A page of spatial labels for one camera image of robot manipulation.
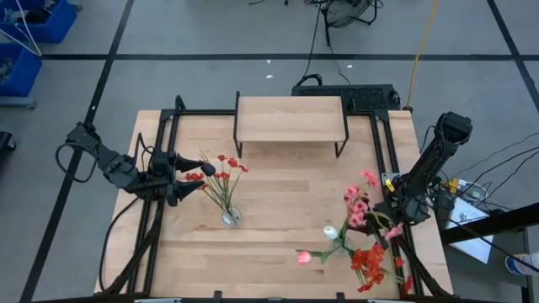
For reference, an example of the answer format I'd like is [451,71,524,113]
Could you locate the yellow white connector cluster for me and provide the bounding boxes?
[437,176,489,203]

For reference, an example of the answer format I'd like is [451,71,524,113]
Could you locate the sparse red flower spray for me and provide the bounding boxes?
[184,149,250,220]

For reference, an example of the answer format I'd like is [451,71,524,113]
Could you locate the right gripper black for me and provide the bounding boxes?
[358,184,430,250]

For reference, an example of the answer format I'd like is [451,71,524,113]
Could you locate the white blue bottle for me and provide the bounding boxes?
[504,252,539,277]

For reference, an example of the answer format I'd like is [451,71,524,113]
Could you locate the white paper sheet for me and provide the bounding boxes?
[444,196,494,265]

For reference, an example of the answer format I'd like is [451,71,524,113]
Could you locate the dense red flower bunch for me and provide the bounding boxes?
[350,242,416,295]

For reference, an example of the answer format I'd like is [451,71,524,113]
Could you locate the pink artificial tulip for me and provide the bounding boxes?
[296,246,343,266]

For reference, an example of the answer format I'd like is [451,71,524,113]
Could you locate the white artificial tulip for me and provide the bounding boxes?
[323,226,344,249]

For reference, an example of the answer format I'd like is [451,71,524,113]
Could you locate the black desk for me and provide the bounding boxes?
[440,204,539,303]

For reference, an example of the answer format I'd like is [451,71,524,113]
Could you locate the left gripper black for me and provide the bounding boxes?
[145,150,206,207]

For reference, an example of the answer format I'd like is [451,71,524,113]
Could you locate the black looped cable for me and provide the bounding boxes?
[296,0,323,88]

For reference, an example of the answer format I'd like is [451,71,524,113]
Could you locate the black aluminium table frame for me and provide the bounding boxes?
[100,94,454,302]

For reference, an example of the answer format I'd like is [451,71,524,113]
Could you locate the thin black fan cable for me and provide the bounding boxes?
[327,40,352,85]

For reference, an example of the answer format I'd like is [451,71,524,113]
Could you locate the blue plastic bin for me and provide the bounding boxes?
[0,0,79,43]
[0,41,43,98]

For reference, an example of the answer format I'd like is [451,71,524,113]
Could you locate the grey dolly platform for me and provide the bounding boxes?
[0,95,37,109]

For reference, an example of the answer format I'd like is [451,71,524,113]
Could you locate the wooden shelf black metal frame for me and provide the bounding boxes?
[233,91,350,160]

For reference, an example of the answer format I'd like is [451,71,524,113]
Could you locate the thick black cable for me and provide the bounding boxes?
[441,210,539,274]

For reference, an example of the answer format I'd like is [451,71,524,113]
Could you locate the yellow cable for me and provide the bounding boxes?
[406,0,441,111]

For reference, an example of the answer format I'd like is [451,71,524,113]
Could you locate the black perforated box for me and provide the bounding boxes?
[291,83,401,113]

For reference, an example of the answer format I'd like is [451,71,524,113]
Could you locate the pink flower spray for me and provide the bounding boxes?
[343,169,405,243]

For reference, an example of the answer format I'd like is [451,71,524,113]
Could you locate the black artificial tulip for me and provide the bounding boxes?
[200,162,232,215]

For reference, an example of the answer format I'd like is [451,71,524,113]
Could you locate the black object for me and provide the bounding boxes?
[0,130,17,152]

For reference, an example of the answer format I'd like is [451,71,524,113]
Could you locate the black floor fan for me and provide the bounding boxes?
[322,0,380,45]

